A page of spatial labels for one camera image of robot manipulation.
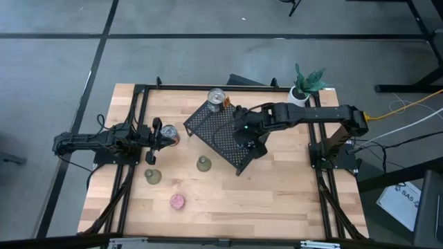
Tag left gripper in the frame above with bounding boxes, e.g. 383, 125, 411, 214
145, 117, 179, 165

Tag heart label candle jar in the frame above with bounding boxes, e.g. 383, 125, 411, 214
160, 124, 181, 147

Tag pink patterned candle tin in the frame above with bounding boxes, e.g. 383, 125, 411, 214
169, 193, 186, 210

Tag black perforated metal shelf riser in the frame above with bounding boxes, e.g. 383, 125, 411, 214
182, 100, 271, 176

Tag green plant in white pot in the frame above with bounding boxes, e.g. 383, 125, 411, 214
286, 62, 329, 108

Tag black flat panel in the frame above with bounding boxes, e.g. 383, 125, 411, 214
226, 73, 271, 87

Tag black chair base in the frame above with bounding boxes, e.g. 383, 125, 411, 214
278, 0, 302, 17

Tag white printed paper sheet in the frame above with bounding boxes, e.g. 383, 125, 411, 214
376, 181, 422, 232

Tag black rig crossbeam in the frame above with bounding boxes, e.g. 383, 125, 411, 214
0, 232, 443, 249

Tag dark office chair base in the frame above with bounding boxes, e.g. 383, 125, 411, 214
0, 133, 28, 166

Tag black desk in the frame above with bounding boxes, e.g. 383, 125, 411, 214
356, 157, 443, 248

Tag black aluminium rig frame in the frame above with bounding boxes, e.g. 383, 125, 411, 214
78, 76, 370, 243

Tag silver metal bracket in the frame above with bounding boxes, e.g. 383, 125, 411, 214
299, 240, 342, 249

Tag black floor cable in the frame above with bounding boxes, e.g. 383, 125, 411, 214
347, 131, 443, 174

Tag black desk leg frame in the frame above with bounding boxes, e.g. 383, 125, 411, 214
374, 0, 443, 93

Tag white cable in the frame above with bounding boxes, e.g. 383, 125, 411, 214
366, 93, 443, 142

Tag yellow power cable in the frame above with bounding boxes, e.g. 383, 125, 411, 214
361, 89, 443, 122

